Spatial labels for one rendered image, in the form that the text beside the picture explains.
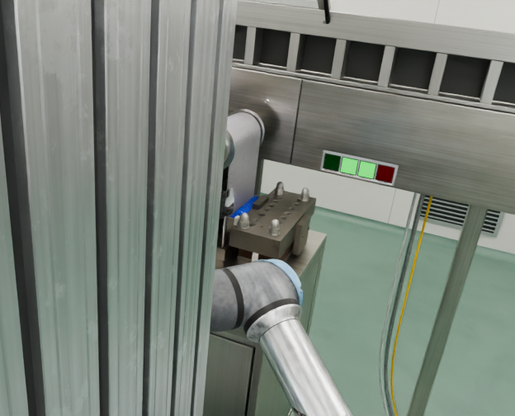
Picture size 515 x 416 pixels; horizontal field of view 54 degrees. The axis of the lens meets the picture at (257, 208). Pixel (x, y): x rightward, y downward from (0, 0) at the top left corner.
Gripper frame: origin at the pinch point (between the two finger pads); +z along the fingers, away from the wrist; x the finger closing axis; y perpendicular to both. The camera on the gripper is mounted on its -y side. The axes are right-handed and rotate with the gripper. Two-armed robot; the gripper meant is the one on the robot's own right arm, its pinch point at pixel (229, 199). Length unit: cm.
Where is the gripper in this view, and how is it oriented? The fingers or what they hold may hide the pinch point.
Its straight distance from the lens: 155.4
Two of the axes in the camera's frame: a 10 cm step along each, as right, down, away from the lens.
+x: -9.3, -2.4, 3.0
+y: 1.1, -9.1, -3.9
